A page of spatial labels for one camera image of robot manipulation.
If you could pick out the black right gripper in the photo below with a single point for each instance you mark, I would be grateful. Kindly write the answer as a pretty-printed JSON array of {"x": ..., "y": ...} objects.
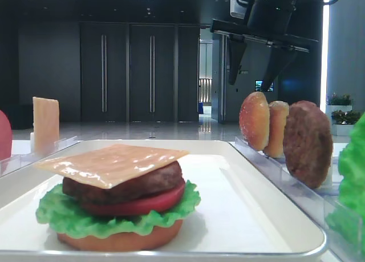
[{"x": 263, "y": 21}]

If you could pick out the sesame top bun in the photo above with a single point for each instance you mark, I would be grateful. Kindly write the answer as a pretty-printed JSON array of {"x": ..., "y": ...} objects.
[{"x": 254, "y": 119}]

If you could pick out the upright brown meat patty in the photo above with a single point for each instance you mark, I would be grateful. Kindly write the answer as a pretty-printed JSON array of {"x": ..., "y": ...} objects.
[{"x": 307, "y": 143}]

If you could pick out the brown meat patty on burger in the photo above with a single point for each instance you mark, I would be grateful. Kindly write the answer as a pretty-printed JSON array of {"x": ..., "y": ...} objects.
[{"x": 162, "y": 179}]

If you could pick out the red tomato slice on burger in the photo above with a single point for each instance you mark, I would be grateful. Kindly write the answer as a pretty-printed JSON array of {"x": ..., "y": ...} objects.
[{"x": 159, "y": 202}]

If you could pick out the upright green lettuce leaf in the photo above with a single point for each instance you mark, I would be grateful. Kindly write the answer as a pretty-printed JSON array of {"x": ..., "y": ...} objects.
[{"x": 349, "y": 187}]

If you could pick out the orange cheese slice on burger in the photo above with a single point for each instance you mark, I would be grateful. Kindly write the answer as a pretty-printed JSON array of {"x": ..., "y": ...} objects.
[{"x": 108, "y": 167}]

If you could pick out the upright orange cheese slice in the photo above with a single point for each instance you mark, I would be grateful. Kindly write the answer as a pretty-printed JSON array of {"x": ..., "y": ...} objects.
[{"x": 46, "y": 124}]

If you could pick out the green lettuce leaf on burger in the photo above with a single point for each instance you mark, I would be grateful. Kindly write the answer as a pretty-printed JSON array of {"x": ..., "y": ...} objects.
[{"x": 64, "y": 215}]

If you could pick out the upright red tomato slice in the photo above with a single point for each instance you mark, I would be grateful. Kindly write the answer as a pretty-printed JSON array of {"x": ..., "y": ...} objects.
[{"x": 6, "y": 137}]

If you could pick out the upright plain bun slice right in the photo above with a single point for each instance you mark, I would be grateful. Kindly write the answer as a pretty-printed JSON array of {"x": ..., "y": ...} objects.
[{"x": 279, "y": 111}]

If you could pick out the potted plants in white planter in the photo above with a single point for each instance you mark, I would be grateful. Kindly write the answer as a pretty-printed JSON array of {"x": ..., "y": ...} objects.
[{"x": 341, "y": 115}]

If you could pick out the dark double doors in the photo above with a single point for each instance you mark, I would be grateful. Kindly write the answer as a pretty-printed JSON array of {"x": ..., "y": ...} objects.
[{"x": 139, "y": 73}]

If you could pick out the white rectangular metal tray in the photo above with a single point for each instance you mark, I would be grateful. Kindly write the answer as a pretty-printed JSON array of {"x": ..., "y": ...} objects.
[{"x": 242, "y": 216}]

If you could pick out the bottom bun on tray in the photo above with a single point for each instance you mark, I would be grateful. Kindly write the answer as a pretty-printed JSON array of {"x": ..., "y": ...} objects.
[{"x": 126, "y": 241}]

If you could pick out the right long clear acrylic rail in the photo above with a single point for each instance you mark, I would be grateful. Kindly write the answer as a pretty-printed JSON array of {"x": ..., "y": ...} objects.
[{"x": 318, "y": 204}]

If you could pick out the long clear acrylic rail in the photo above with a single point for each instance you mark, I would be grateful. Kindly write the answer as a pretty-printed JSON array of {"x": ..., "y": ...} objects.
[
  {"x": 16, "y": 162},
  {"x": 318, "y": 204}
]

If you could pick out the left long clear acrylic rail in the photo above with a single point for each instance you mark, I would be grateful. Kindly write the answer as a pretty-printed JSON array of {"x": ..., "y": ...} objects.
[{"x": 16, "y": 162}]

